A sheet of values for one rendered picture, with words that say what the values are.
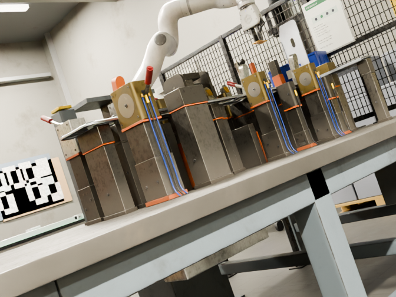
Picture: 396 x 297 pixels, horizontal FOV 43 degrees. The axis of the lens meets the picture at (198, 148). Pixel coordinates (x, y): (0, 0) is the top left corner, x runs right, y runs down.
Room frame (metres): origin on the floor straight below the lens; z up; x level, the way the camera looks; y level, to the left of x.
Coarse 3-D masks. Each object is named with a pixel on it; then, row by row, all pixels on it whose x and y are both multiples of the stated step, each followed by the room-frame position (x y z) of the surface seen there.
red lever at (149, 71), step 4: (148, 68) 1.41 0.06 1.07; (152, 68) 1.42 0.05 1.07; (148, 72) 1.41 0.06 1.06; (152, 72) 1.42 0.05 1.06; (148, 76) 1.42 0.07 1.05; (152, 76) 1.44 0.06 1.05; (148, 80) 1.44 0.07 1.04; (148, 84) 1.45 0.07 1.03; (148, 88) 1.47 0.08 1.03; (144, 92) 1.48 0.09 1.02; (148, 92) 1.48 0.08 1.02
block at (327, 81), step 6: (324, 78) 2.29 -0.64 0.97; (330, 78) 2.32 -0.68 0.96; (324, 84) 2.30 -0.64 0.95; (330, 84) 2.31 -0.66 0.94; (324, 90) 2.30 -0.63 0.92; (330, 90) 2.29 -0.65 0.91; (324, 96) 2.31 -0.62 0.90; (330, 96) 2.29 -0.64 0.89; (336, 96) 2.33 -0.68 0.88; (330, 102) 2.31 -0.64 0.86; (336, 102) 2.33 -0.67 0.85; (336, 108) 2.31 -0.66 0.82; (336, 114) 2.30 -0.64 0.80; (342, 114) 2.31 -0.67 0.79; (336, 120) 2.30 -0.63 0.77; (342, 120) 2.31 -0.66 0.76; (342, 126) 2.30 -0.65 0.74; (342, 132) 2.30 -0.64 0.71; (348, 132) 2.31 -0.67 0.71
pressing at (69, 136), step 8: (272, 88) 2.18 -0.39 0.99; (232, 96) 2.01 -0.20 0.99; (240, 96) 2.05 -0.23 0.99; (224, 104) 2.18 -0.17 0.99; (160, 112) 1.81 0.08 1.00; (96, 120) 1.54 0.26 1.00; (104, 120) 1.54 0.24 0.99; (112, 120) 1.63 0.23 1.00; (160, 120) 1.96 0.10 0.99; (80, 128) 1.52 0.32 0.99; (88, 128) 1.64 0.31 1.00; (64, 136) 1.58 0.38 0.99; (72, 136) 1.67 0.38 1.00
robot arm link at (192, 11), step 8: (192, 0) 2.41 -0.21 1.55; (200, 0) 2.41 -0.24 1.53; (208, 0) 2.40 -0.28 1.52; (216, 0) 2.42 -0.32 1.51; (224, 0) 2.49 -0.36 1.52; (232, 0) 2.50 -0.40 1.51; (192, 8) 2.42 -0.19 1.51; (200, 8) 2.43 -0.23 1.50; (208, 8) 2.44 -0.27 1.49; (224, 8) 2.51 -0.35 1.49
